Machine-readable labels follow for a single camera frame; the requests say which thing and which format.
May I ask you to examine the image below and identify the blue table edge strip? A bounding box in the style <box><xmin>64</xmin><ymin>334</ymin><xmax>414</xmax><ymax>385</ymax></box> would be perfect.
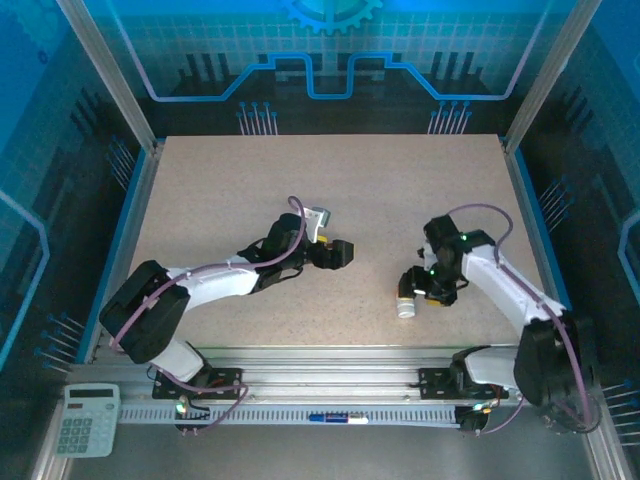
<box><xmin>512</xmin><ymin>147</ymin><xmax>591</xmax><ymax>364</ymax></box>
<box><xmin>74</xmin><ymin>147</ymin><xmax>154</xmax><ymax>364</ymax></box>

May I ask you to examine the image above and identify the blue and white marker pen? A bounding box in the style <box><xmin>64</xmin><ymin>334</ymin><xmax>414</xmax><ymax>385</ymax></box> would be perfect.
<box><xmin>308</xmin><ymin>412</ymin><xmax>370</xmax><ymax>426</ymax></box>

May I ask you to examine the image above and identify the white desk calculator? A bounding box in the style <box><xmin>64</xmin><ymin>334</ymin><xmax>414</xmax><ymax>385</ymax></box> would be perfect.
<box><xmin>53</xmin><ymin>382</ymin><xmax>122</xmax><ymax>459</ymax></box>

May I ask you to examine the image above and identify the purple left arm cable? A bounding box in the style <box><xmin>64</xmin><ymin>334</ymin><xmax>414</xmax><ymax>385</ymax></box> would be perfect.
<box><xmin>108</xmin><ymin>195</ymin><xmax>307</xmax><ymax>437</ymax></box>

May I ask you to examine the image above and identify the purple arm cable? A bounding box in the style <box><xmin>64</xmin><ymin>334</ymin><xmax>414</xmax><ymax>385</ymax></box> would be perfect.
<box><xmin>108</xmin><ymin>195</ymin><xmax>307</xmax><ymax>437</ymax></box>
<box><xmin>446</xmin><ymin>202</ymin><xmax>592</xmax><ymax>437</ymax></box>

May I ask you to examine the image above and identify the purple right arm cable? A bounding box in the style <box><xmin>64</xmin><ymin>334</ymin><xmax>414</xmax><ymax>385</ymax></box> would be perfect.
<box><xmin>446</xmin><ymin>202</ymin><xmax>592</xmax><ymax>437</ymax></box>

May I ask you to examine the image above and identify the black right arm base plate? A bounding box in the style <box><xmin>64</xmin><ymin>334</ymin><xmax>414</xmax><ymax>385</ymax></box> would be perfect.
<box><xmin>417</xmin><ymin>367</ymin><xmax>510</xmax><ymax>401</ymax></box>

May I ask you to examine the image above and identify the aluminium mounting rail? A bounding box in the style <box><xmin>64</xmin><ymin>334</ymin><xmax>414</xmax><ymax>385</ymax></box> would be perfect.
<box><xmin>69</xmin><ymin>345</ymin><xmax>596</xmax><ymax>407</ymax></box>

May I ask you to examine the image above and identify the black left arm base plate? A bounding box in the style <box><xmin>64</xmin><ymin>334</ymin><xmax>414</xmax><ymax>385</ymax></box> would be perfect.
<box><xmin>152</xmin><ymin>367</ymin><xmax>245</xmax><ymax>401</ymax></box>

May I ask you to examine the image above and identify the grey slotted cable duct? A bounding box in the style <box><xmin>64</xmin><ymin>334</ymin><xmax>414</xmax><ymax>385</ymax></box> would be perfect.
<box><xmin>118</xmin><ymin>403</ymin><xmax>462</xmax><ymax>427</ymax></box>

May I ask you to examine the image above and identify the aluminium frame post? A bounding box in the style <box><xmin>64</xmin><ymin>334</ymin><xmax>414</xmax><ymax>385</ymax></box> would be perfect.
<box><xmin>55</xmin><ymin>0</ymin><xmax>167</xmax><ymax>154</ymax></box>
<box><xmin>501</xmin><ymin>0</ymin><xmax>604</xmax><ymax>154</ymax></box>

